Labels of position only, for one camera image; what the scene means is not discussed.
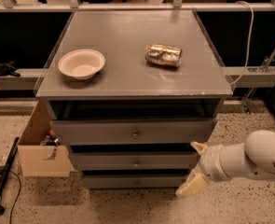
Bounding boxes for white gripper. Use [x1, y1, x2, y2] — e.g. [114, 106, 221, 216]
[175, 141, 230, 198]

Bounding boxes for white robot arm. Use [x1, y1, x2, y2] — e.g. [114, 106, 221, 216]
[175, 130, 275, 197]

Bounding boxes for grey top drawer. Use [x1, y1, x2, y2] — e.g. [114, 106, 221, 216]
[50, 119, 216, 146]

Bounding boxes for grey drawer cabinet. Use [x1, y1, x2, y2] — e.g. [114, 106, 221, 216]
[36, 10, 232, 177]

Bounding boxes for crushed gold can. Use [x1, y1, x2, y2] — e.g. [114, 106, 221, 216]
[145, 44, 182, 68]

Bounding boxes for items inside cardboard box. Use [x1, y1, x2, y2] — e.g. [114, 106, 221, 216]
[40, 129, 60, 146]

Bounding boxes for white paper bowl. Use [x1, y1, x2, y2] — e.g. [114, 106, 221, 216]
[58, 49, 105, 80]

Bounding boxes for cardboard box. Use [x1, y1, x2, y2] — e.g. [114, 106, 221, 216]
[18, 102, 71, 177]

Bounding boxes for black pole stand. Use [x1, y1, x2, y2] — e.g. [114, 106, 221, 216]
[0, 137, 19, 216]

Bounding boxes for black cloth bag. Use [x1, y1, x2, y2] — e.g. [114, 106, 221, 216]
[0, 61, 21, 77]

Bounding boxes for metal rail frame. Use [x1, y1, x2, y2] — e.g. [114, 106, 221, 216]
[0, 0, 275, 12]

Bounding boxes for white cable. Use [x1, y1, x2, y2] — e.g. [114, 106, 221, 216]
[228, 0, 255, 86]

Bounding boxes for black floor cable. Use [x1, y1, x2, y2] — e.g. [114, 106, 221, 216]
[0, 169, 22, 224]

